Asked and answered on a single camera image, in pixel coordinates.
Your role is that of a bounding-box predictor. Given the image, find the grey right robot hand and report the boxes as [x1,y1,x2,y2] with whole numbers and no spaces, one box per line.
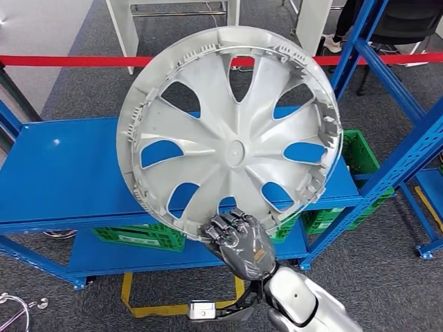
[199,207,278,283]

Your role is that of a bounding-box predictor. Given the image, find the grey plastic wheel hubcap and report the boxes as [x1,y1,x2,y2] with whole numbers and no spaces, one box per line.
[115,26,343,242]

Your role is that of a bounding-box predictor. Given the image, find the yellow floor tape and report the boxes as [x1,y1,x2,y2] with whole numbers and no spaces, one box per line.
[414,185,443,232]
[120,273,247,320]

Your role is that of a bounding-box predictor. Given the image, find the person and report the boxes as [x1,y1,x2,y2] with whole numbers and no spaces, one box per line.
[323,0,368,55]

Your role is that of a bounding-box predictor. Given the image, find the white power strip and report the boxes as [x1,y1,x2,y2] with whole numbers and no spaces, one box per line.
[403,55,432,68]

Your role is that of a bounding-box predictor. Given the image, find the black stool chrome base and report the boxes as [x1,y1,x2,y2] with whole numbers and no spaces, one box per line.
[0,292,49,332]

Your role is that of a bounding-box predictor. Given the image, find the red barrier tape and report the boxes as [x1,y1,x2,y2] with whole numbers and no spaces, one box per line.
[0,51,443,70]

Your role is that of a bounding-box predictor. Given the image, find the black office chair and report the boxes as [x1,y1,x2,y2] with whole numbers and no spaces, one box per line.
[356,0,443,97]

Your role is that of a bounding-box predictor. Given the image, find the black coiled cables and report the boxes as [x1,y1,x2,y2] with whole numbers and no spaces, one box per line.
[340,135,354,163]

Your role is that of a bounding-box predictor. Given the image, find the white floor cable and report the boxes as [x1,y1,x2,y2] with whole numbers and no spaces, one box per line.
[205,2,255,74]

